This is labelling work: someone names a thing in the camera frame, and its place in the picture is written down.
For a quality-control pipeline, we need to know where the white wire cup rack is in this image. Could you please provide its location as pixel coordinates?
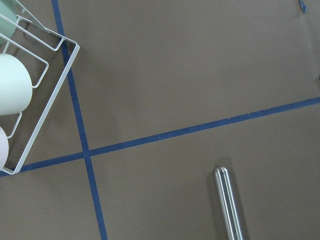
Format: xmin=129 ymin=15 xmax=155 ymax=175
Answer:
xmin=0 ymin=0 xmax=80 ymax=175

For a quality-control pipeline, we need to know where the white cup in rack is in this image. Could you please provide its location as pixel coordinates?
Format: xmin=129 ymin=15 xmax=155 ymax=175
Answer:
xmin=0 ymin=53 xmax=33 ymax=116

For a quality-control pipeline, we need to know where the pink cup in rack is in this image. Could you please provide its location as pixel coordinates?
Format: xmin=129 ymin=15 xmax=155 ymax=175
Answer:
xmin=0 ymin=128 xmax=9 ymax=169

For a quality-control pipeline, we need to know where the mint green cup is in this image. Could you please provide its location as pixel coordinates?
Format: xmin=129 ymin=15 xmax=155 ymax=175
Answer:
xmin=0 ymin=0 xmax=17 ymax=38

